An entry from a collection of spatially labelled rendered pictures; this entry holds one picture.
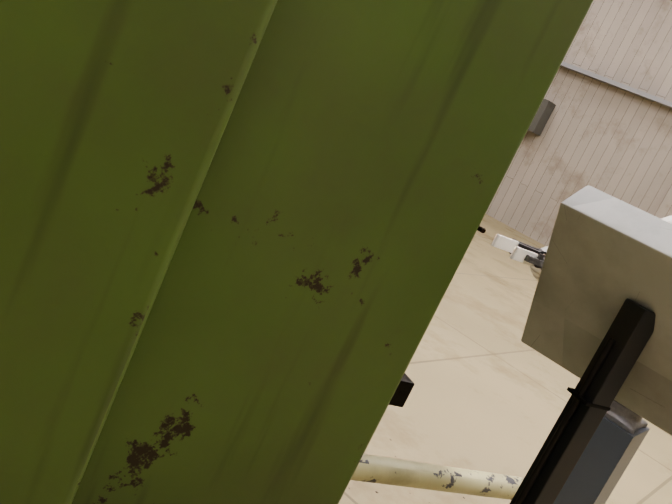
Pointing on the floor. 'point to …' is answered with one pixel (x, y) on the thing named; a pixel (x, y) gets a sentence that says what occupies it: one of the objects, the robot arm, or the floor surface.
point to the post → (563, 462)
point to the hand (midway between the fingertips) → (512, 249)
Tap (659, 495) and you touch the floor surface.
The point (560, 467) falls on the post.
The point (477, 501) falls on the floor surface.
